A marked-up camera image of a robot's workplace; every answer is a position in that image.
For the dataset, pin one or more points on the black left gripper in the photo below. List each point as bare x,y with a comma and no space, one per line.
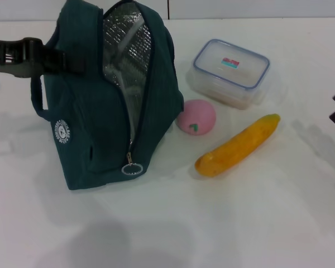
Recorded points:
2,53

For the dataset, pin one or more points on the dark teal insulated lunch bag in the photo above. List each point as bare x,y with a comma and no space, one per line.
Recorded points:
81,111

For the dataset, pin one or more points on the pink toy peach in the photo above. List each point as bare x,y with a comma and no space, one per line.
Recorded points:
198,114

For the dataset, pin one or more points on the clear container with blue-rimmed lid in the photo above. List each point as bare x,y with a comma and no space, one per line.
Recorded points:
229,72

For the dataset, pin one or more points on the yellow toy banana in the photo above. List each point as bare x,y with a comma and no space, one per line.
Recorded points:
234,148

